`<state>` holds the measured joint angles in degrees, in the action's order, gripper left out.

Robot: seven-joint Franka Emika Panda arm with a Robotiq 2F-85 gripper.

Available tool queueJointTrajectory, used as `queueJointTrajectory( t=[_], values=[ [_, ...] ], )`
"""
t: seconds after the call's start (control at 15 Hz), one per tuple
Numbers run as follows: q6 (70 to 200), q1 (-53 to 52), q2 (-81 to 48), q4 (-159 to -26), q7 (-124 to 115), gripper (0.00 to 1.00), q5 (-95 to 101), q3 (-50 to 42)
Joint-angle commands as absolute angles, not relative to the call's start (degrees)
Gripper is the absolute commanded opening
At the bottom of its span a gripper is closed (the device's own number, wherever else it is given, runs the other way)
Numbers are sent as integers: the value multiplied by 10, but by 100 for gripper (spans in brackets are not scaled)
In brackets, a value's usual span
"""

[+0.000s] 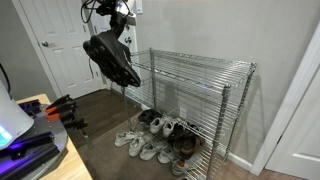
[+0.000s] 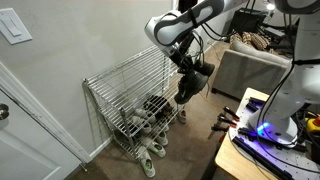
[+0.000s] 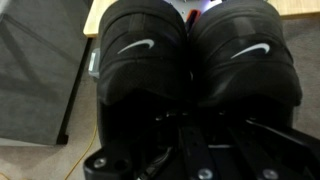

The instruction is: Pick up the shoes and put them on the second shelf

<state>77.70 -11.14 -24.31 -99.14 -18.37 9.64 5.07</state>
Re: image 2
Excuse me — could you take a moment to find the patterned brown throw pillow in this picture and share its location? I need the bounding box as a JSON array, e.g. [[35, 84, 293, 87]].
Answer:
[[229, 31, 278, 55]]

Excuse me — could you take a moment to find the white sneaker orange insole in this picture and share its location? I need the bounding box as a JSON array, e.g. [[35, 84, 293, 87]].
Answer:
[[176, 108, 188, 125]]

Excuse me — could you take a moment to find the short black aluminium rail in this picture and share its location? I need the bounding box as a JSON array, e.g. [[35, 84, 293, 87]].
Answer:
[[237, 127, 268, 141]]

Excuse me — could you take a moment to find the chrome wire shelf rack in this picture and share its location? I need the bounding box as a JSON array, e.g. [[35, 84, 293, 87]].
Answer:
[[82, 44, 200, 162]]

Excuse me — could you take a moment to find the brown leather shoe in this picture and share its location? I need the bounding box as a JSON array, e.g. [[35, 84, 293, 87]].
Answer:
[[158, 102, 174, 118]]

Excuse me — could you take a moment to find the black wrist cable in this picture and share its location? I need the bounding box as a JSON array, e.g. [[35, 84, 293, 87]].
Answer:
[[186, 19, 235, 65]]

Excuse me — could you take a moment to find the grey sofa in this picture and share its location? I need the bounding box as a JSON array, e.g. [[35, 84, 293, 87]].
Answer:
[[211, 39, 294, 101]]

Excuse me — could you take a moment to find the grey round base plate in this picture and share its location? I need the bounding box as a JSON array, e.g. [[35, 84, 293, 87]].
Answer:
[[228, 96, 320, 180]]

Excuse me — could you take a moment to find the metal door handle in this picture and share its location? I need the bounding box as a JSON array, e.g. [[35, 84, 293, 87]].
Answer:
[[0, 103, 10, 121]]

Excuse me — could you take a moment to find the white panel door with deadbolt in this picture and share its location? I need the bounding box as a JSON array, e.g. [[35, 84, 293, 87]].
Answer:
[[0, 89, 83, 180]]

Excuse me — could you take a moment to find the black equipment case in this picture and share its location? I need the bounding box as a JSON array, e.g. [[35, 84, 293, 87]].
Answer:
[[231, 8, 268, 34]]

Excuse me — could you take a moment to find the black sneaker with white swoosh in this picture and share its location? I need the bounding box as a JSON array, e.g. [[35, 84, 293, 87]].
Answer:
[[173, 69, 210, 105]]

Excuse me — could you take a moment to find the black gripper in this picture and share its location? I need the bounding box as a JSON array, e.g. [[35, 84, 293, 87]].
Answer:
[[169, 44, 197, 76]]

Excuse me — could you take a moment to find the long black aluminium rail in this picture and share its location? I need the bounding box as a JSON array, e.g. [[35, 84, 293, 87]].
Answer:
[[232, 135, 295, 180]]

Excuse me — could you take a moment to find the white sneaker green insole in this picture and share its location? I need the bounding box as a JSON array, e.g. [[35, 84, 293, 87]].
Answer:
[[137, 145, 157, 179]]

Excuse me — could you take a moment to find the white door frame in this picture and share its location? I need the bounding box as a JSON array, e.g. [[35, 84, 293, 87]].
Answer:
[[0, 61, 93, 164]]

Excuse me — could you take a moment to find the white baseboard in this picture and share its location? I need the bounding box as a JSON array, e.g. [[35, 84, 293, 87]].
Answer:
[[88, 136, 114, 160]]

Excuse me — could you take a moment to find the small black bracket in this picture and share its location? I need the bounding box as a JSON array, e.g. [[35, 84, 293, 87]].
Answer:
[[249, 96, 267, 105], [245, 101, 260, 113]]

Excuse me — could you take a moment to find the white light switch plate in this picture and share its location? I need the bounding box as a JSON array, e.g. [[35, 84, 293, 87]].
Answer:
[[0, 7, 34, 46]]

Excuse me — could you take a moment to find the black slip-on shoe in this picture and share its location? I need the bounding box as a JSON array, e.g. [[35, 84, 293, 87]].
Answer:
[[143, 94, 166, 111]]

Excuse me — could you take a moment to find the red yellow emergency stop button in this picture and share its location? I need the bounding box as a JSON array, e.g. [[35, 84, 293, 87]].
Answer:
[[305, 115, 320, 135]]

